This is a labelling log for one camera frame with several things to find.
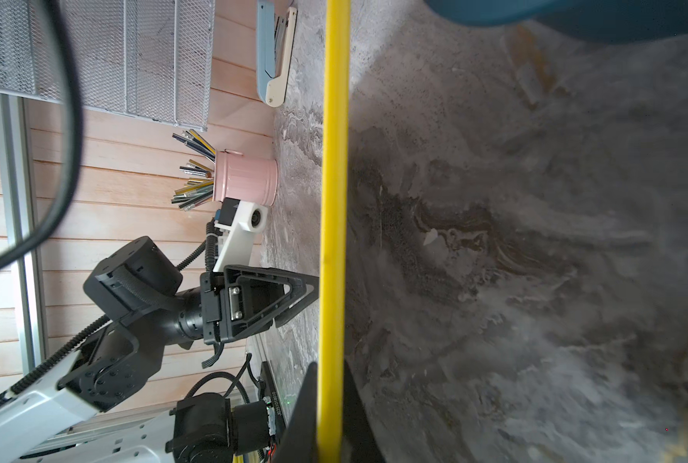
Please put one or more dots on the teal plastic storage box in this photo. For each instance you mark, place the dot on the teal plastic storage box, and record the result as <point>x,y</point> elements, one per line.
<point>602,21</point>

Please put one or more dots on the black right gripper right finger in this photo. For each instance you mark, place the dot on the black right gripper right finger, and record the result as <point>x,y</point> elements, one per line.
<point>359,444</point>

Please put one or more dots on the yellow-framed whiteboard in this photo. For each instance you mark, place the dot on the yellow-framed whiteboard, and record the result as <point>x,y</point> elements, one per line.
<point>330,379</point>

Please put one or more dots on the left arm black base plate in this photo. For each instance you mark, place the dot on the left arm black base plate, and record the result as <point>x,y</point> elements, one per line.
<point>268,392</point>

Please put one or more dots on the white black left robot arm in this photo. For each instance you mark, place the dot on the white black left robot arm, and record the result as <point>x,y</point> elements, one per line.
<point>144,312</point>

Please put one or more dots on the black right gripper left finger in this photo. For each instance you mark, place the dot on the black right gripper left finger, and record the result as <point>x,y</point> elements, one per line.
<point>299,441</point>

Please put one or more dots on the light blue stapler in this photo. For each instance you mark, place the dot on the light blue stapler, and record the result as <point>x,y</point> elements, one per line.
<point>275,36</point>

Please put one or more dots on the white wire wall shelf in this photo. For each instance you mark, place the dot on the white wire wall shelf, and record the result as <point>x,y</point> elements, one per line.
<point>150,60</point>

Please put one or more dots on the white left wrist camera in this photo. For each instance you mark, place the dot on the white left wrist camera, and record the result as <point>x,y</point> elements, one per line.
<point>239,223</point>

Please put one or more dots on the pink pencil cup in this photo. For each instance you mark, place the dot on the pink pencil cup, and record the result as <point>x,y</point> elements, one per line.
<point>245,178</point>

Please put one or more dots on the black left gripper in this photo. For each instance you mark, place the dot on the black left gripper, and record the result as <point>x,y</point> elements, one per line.
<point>243,301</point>

